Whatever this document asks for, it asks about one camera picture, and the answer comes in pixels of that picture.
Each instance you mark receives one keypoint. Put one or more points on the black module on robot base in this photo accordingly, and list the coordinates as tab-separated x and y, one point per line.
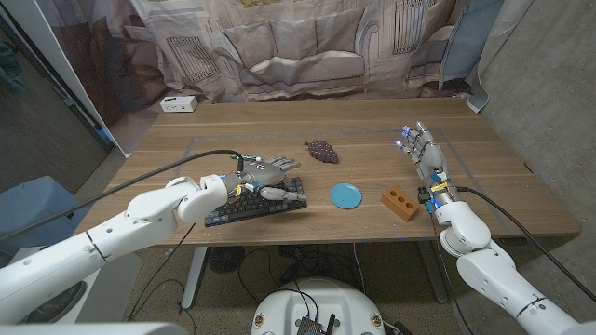
309	325

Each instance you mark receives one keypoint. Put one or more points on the grey table leg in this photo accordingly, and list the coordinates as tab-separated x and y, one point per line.
433	274

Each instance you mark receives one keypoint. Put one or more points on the blue plastic bin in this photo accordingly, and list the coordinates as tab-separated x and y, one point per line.
32	205

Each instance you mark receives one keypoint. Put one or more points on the purple toy grape bunch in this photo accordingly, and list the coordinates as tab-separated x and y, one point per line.
323	151

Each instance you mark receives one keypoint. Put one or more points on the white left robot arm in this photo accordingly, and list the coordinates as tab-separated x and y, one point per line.
107	242

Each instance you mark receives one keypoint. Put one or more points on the small green white marker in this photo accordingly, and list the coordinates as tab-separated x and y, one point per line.
253	158

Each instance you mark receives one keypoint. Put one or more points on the white robot torso edge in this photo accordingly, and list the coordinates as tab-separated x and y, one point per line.
93	329

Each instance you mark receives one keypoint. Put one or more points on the black keyboard with red key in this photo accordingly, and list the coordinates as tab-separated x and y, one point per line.
242	211

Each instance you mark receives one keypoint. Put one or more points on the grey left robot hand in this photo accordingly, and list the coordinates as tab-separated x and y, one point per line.
265	173

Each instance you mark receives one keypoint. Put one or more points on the printed sofa backdrop cloth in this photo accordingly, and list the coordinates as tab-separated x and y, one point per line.
298	46

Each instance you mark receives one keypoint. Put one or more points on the black round floor fan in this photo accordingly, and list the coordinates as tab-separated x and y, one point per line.
226	260

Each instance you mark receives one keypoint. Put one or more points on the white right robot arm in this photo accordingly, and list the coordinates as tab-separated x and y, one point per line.
489	274

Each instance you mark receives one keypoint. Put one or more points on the brown block with three holes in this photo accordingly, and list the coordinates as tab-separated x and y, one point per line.
399	203

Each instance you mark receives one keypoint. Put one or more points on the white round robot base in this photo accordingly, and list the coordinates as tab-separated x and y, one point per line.
316	302

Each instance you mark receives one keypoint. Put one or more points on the white table leg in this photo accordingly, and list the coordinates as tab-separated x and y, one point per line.
193	279

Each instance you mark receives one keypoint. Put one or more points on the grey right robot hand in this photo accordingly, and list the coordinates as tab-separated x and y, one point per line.
432	160

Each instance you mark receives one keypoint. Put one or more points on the blue round dish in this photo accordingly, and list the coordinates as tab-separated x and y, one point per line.
346	196

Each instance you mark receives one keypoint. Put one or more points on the white power socket box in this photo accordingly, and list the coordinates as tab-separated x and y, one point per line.
179	103

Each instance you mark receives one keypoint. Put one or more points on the white wall panel edge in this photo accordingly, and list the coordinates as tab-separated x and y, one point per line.
49	46

